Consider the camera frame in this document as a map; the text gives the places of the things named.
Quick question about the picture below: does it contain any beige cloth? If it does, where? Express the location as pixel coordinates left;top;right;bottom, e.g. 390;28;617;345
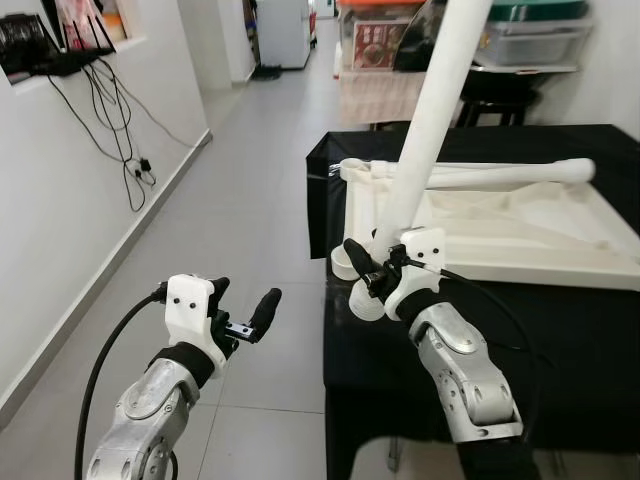
340;70;463;126

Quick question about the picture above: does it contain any upright vacuum cleaner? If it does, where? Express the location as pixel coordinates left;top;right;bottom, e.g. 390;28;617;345
250;0;283;81

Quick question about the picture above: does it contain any looped black wall cable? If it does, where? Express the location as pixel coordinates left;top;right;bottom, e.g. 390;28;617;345
85;60;156;213

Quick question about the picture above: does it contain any black bag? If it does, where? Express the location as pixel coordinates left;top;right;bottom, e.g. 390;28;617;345
395;0;443;73

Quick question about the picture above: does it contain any red printed carton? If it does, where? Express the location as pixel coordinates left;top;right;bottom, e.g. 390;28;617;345
355;20;411;71

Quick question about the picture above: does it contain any black tablecloth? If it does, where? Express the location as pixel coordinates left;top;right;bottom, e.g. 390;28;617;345
305;123;640;480

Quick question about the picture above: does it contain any orange lid storage box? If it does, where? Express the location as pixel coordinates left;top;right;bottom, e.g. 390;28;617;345
335;0;426;73

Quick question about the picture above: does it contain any orange shelf packet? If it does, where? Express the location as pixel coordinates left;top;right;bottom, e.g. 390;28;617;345
100;0;126;41

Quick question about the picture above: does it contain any green lid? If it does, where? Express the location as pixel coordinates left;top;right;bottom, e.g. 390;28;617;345
490;0;591;23

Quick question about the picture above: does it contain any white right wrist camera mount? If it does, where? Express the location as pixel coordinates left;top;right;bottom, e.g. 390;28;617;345
385;227;448;321

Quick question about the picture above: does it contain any black power strip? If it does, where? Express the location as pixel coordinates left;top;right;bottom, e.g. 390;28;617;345
10;45;116;81

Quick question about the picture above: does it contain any clear plastic storage box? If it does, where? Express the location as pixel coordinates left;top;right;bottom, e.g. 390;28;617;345
480;20;593;69

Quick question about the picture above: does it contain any long black wall cable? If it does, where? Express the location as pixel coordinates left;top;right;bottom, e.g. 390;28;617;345
100;60;201;151

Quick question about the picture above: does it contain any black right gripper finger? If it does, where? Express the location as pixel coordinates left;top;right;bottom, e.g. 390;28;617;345
343;238;383;293

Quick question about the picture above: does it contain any white plastic children table top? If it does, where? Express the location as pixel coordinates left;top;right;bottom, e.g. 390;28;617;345
330;158;640;293

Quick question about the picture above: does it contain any black wok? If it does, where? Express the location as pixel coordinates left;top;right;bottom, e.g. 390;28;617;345
460;65;546;101

